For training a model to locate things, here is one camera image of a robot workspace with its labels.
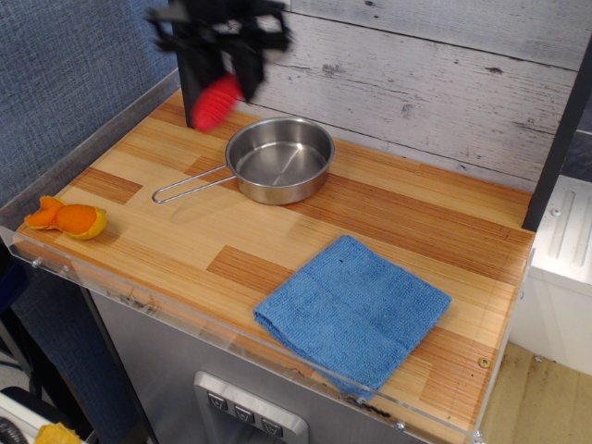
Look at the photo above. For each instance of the silver button control panel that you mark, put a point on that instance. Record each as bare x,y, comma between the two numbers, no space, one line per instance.
233,415

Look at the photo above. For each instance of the white appliance at right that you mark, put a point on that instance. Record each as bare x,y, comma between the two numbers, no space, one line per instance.
552,317

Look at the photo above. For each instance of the dark vertical post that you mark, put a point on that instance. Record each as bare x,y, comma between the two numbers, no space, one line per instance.
198,68
570,119

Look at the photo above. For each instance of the clear acrylic table guard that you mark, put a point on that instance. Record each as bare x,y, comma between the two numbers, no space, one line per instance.
162,345

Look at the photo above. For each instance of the dark left vertical post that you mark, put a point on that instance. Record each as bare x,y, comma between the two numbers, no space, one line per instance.
198,68

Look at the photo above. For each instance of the blue folded cloth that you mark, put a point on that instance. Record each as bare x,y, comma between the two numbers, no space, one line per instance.
354,314

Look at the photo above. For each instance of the stainless steel pan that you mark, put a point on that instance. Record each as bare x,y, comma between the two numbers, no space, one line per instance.
276,161

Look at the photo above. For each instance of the yellow object bottom left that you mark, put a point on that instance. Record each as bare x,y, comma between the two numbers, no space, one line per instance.
56,434

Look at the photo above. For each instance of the red handled metal spoon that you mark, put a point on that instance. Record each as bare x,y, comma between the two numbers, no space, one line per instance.
215,103

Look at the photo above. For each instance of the orange plush toy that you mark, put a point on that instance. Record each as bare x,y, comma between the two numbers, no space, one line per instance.
78,221

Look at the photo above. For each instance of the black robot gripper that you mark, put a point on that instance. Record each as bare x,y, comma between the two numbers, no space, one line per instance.
242,28

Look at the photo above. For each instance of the dark right vertical post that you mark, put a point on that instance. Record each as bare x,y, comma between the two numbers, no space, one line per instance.
570,119

